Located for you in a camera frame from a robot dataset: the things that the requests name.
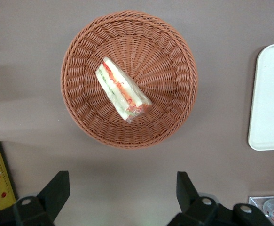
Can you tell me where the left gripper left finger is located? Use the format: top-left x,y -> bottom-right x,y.
0,170 -> 70,226

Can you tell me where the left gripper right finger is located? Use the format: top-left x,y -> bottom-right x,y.
167,171 -> 274,226

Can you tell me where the triangle sandwich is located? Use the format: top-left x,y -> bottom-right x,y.
95,56 -> 154,124

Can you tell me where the cream plastic tray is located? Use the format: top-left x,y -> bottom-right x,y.
247,42 -> 274,152

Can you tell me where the round brown wicker basket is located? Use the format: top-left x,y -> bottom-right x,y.
60,9 -> 199,150

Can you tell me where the clear acrylic bottle rack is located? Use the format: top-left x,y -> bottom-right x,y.
248,195 -> 274,226

